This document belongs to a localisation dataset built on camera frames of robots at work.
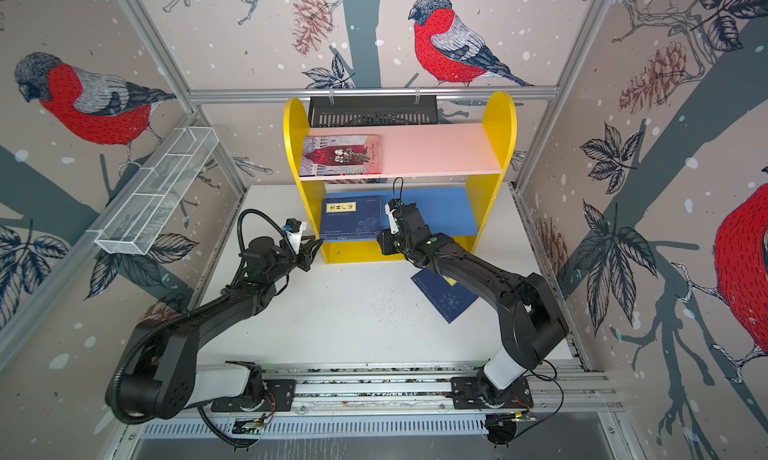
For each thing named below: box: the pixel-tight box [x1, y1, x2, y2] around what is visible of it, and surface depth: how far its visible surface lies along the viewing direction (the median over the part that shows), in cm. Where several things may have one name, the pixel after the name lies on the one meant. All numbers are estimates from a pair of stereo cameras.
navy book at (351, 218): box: [320, 196, 383, 241], surface depth 90 cm
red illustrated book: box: [301, 134, 381, 175], surface depth 73 cm
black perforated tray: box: [308, 95, 439, 128], surface depth 97 cm
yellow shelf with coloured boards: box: [285, 93, 518, 264], surface depth 76 cm
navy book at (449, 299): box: [411, 269, 480, 324], surface depth 92 cm
